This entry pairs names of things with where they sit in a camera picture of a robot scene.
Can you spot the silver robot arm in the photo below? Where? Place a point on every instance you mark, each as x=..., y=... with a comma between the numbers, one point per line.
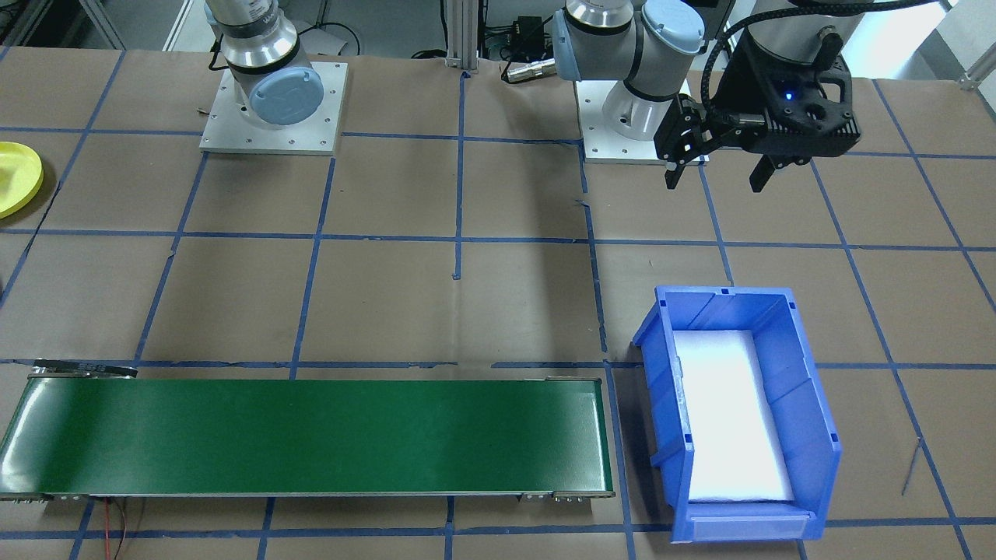
x=264, y=47
x=622, y=47

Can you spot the yellow plate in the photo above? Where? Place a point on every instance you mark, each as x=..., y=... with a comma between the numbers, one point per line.
x=15, y=183

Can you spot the silver cylindrical connector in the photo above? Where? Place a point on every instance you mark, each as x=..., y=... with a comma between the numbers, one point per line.
x=529, y=71

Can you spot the black power supply box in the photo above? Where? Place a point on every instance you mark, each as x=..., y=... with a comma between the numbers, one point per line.
x=529, y=29

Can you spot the white foam pad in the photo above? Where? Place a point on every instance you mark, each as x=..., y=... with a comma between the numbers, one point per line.
x=731, y=420

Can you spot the blue plastic storage bin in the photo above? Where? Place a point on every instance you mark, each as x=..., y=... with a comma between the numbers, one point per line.
x=809, y=435

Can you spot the green conveyor belt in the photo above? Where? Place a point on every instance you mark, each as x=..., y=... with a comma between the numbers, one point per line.
x=311, y=435

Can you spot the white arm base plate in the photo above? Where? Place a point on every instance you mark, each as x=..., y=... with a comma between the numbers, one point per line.
x=226, y=144
x=599, y=152

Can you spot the aluminium profile post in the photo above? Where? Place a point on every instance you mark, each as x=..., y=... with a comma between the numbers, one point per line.
x=463, y=35

